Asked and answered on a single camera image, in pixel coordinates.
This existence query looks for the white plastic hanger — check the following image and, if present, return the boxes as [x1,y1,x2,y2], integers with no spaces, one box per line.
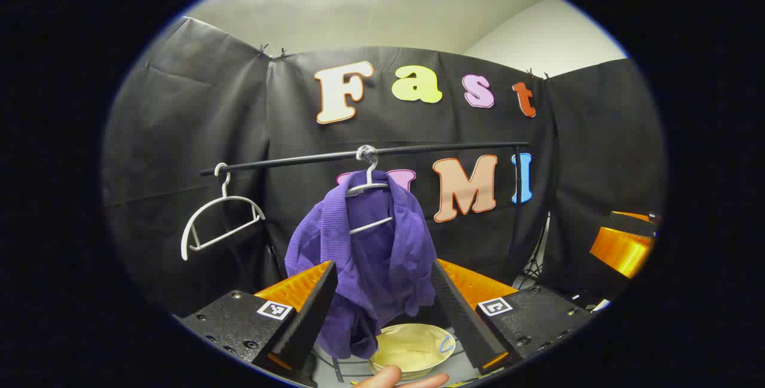
[345,145,395,235]
[180,163,267,261]

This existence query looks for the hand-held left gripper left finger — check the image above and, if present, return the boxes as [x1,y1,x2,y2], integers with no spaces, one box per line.
[173,260,339,387]

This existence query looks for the black clothes rack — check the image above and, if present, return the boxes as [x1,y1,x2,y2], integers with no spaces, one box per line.
[200,142,533,284]

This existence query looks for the purple knit garment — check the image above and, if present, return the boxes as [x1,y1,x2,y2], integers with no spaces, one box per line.
[284,170,438,360]

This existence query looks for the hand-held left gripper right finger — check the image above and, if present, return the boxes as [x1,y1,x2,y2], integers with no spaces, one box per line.
[430,258,598,377]

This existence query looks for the cream laundry hamper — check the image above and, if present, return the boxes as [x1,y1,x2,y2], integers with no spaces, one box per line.
[368,323,457,380]

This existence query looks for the dark bulky object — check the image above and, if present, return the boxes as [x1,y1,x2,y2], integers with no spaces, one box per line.
[568,289,613,312]

